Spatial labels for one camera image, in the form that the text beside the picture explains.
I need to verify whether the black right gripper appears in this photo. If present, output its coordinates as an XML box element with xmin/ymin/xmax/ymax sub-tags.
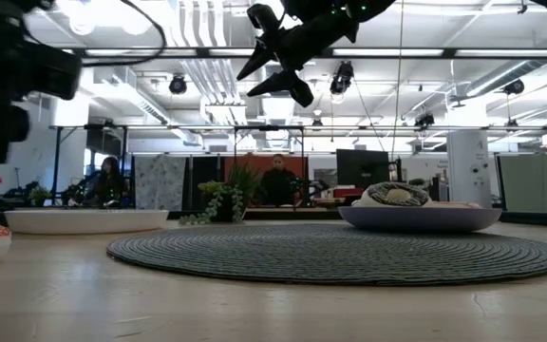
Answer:
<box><xmin>236</xmin><ymin>12</ymin><xmax>361</xmax><ymax>109</ymax></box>

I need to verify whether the chocolate frosted donut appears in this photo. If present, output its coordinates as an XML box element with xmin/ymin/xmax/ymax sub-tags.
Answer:
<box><xmin>351</xmin><ymin>181</ymin><xmax>434</xmax><ymax>209</ymax></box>

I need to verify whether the orange partition panel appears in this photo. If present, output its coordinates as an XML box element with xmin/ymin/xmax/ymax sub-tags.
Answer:
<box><xmin>223</xmin><ymin>155</ymin><xmax>309</xmax><ymax>191</ymax></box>

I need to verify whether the person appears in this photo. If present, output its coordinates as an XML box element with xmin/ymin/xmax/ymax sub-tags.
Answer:
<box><xmin>258</xmin><ymin>153</ymin><xmax>302</xmax><ymax>208</ymax></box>
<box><xmin>81</xmin><ymin>156</ymin><xmax>131</xmax><ymax>209</ymax></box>

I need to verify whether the large black monitor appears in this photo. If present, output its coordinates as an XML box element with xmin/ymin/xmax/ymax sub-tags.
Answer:
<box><xmin>335</xmin><ymin>148</ymin><xmax>391</xmax><ymax>190</ymax></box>

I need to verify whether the potted succulent plant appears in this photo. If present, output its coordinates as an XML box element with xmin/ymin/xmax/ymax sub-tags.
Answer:
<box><xmin>178</xmin><ymin>162</ymin><xmax>264</xmax><ymax>227</ymax></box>

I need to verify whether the leaf-patterned curtain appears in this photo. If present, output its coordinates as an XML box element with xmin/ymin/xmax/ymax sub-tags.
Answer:
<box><xmin>133</xmin><ymin>155</ymin><xmax>188</xmax><ymax>211</ymax></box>

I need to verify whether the round grey woven placemat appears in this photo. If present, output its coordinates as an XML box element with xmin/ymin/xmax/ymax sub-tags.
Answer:
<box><xmin>105</xmin><ymin>223</ymin><xmax>547</xmax><ymax>288</ymax></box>

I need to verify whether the purple plate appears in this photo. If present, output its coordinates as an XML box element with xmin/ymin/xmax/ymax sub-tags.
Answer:
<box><xmin>337</xmin><ymin>205</ymin><xmax>503</xmax><ymax>234</ymax></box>

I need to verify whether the white column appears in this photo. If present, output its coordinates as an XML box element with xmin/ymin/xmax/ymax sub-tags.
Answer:
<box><xmin>445</xmin><ymin>128</ymin><xmax>494</xmax><ymax>209</ymax></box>

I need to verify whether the white plate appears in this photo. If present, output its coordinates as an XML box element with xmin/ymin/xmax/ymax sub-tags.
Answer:
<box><xmin>4</xmin><ymin>208</ymin><xmax>170</xmax><ymax>236</ymax></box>

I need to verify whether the small green plant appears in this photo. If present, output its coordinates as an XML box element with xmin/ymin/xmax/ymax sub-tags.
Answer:
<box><xmin>27</xmin><ymin>185</ymin><xmax>54</xmax><ymax>208</ymax></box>

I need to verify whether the green partition panel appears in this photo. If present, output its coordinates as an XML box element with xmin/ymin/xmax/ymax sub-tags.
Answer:
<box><xmin>498</xmin><ymin>153</ymin><xmax>547</xmax><ymax>214</ymax></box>

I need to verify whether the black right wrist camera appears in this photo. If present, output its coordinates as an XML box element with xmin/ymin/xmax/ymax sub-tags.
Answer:
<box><xmin>246</xmin><ymin>3</ymin><xmax>285</xmax><ymax>35</ymax></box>

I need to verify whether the black background station frame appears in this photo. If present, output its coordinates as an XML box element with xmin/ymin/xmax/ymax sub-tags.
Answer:
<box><xmin>47</xmin><ymin>123</ymin><xmax>547</xmax><ymax>210</ymax></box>

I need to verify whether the black cable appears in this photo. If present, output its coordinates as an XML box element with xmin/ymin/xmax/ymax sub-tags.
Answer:
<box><xmin>81</xmin><ymin>0</ymin><xmax>168</xmax><ymax>67</ymax></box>

